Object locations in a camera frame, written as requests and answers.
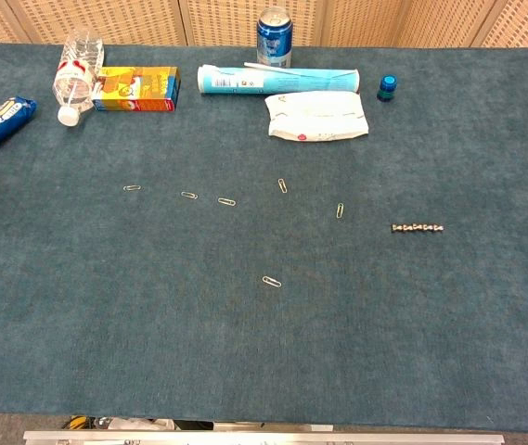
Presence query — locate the silver magnetic bead bar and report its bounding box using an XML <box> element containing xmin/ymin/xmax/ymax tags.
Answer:
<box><xmin>391</xmin><ymin>222</ymin><xmax>445</xmax><ymax>234</ymax></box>

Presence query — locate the white wet wipes pack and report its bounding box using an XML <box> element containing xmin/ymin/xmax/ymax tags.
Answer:
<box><xmin>264</xmin><ymin>90</ymin><xmax>370</xmax><ymax>142</ymax></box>

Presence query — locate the teal felt table cover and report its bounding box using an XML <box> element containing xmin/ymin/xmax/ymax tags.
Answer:
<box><xmin>0</xmin><ymin>41</ymin><xmax>528</xmax><ymax>425</ymax></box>

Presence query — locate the light blue cylindrical tube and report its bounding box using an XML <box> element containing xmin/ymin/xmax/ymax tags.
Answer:
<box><xmin>197</xmin><ymin>64</ymin><xmax>362</xmax><ymax>97</ymax></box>

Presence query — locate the white thin stick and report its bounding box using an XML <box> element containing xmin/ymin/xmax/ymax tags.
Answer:
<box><xmin>243</xmin><ymin>61</ymin><xmax>303</xmax><ymax>77</ymax></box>

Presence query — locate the blue soda can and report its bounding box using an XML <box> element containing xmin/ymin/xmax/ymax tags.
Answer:
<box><xmin>256</xmin><ymin>6</ymin><xmax>294</xmax><ymax>70</ymax></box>

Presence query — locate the yellow orange cardboard box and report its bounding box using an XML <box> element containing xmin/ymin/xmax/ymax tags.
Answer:
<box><xmin>91</xmin><ymin>65</ymin><xmax>183</xmax><ymax>113</ymax></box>

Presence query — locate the small blue capped bottle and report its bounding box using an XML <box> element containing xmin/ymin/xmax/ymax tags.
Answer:
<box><xmin>376</xmin><ymin>73</ymin><xmax>399</xmax><ymax>103</ymax></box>

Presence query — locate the white crumpled plastic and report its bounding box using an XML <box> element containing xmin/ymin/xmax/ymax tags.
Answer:
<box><xmin>105</xmin><ymin>416</ymin><xmax>177</xmax><ymax>432</ymax></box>

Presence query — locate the clear plastic water bottle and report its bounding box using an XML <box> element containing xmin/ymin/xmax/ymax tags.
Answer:
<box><xmin>52</xmin><ymin>28</ymin><xmax>106</xmax><ymax>128</ymax></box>

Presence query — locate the wicker folding screen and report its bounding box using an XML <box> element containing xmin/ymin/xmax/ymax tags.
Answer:
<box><xmin>0</xmin><ymin>0</ymin><xmax>528</xmax><ymax>49</ymax></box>

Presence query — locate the blue cookie pack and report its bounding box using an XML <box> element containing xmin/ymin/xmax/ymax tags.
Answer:
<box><xmin>0</xmin><ymin>95</ymin><xmax>39</xmax><ymax>148</ymax></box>

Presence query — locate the aluminium rail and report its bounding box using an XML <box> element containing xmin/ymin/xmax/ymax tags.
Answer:
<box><xmin>22</xmin><ymin>429</ymin><xmax>507</xmax><ymax>445</ymax></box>

